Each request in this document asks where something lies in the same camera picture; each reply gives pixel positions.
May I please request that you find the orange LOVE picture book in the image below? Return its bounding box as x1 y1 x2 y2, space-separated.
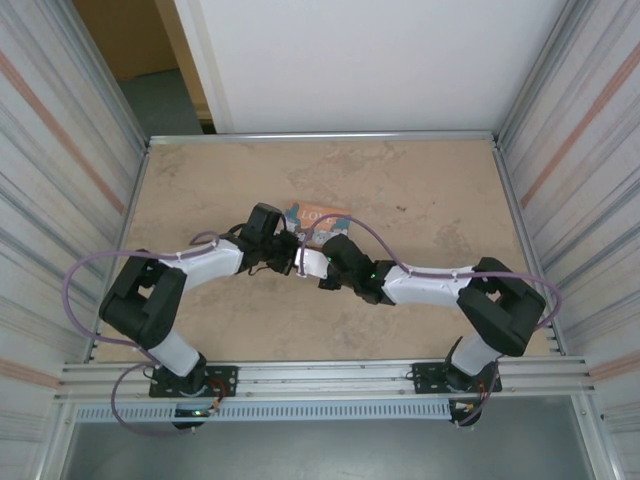
284 199 354 251

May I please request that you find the aluminium table end bar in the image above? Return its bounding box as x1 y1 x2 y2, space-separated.
146 130 501 148

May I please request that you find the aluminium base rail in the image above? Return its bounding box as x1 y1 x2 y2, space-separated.
58 355 597 402

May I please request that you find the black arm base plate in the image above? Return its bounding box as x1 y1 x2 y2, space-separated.
409 360 501 397
148 363 239 400

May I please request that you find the aluminium table side rail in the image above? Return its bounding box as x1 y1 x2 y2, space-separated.
492 142 569 357
89 144 152 362

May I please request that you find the grey slotted cable duct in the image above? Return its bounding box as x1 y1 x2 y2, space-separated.
74 402 452 422

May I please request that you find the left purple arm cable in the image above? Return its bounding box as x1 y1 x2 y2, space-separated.
66 232 221 437

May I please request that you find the aluminium frame post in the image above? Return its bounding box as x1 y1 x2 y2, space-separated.
497 0 586 146
72 0 154 151

